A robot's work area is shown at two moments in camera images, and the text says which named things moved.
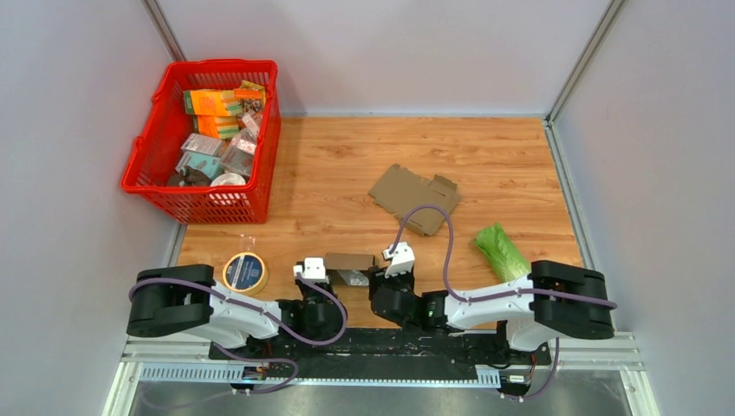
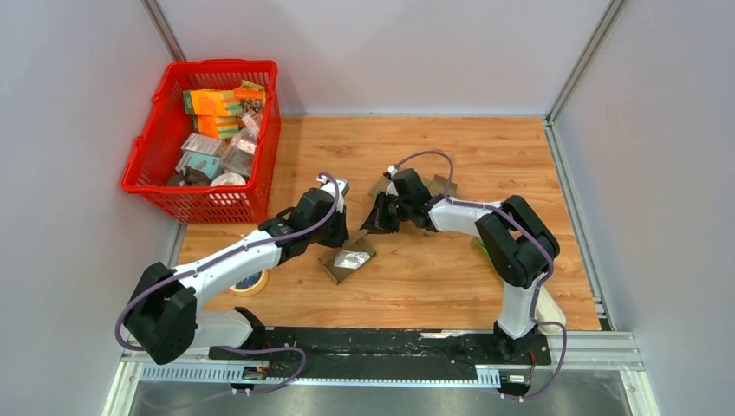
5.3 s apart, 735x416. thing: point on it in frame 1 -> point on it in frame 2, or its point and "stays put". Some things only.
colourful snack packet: [250, 97] stays put
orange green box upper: [211, 102] stays put
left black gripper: [328, 287] -> [341, 235]
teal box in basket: [211, 165] stays put
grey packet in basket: [204, 145] stays put
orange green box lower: [215, 126] stays put
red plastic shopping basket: [154, 154] stays put
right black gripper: [377, 279] -> [377, 222]
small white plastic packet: [354, 277] -> [351, 259]
